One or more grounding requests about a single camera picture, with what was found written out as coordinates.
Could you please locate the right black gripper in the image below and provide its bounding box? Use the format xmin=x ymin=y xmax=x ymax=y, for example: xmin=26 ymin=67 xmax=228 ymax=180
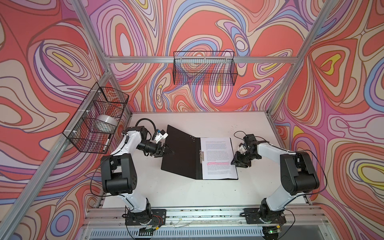
xmin=230 ymin=150 xmax=260 ymax=168

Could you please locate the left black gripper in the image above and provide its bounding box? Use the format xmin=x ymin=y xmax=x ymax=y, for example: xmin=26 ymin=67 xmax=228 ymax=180
xmin=135 ymin=141 xmax=174 ymax=158

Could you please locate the white folder black inside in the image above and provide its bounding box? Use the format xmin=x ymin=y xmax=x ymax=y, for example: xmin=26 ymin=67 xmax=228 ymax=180
xmin=160 ymin=124 xmax=239 ymax=181

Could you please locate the printed paper sheet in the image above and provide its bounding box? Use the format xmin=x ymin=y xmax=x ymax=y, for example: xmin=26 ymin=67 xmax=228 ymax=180
xmin=200 ymin=138 xmax=239 ymax=180

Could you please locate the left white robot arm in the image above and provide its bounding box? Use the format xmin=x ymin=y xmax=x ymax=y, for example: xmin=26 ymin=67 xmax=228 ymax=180
xmin=101 ymin=127 xmax=173 ymax=219

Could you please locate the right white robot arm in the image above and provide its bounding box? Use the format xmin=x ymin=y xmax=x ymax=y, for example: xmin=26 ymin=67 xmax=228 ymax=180
xmin=231 ymin=134 xmax=320 ymax=223

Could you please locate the white marker pen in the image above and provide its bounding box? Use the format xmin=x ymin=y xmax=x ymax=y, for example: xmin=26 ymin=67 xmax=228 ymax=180
xmin=103 ymin=139 xmax=110 ymax=152

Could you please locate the silver tape roll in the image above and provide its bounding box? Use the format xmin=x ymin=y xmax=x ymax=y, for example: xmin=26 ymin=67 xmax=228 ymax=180
xmin=94 ymin=115 xmax=118 ymax=134

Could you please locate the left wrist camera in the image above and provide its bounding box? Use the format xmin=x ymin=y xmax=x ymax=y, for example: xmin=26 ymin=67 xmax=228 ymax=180
xmin=153 ymin=130 xmax=168 ymax=143

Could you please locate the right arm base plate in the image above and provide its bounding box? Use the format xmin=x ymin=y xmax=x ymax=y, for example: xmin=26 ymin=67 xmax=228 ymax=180
xmin=240 ymin=208 xmax=287 ymax=225

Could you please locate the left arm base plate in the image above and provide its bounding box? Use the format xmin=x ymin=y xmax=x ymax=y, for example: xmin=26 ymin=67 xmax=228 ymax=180
xmin=122 ymin=209 xmax=167 ymax=227

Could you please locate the black wire basket left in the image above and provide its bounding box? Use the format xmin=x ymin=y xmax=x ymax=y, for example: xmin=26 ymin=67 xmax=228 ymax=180
xmin=63 ymin=83 xmax=129 ymax=154

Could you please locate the black wire basket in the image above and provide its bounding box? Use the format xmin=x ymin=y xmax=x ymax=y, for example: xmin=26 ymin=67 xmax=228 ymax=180
xmin=63 ymin=83 xmax=129 ymax=154
xmin=173 ymin=50 xmax=238 ymax=86

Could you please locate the black wire basket back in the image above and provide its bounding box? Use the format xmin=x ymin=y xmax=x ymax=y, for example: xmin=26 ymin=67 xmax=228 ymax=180
xmin=173 ymin=50 xmax=238 ymax=86

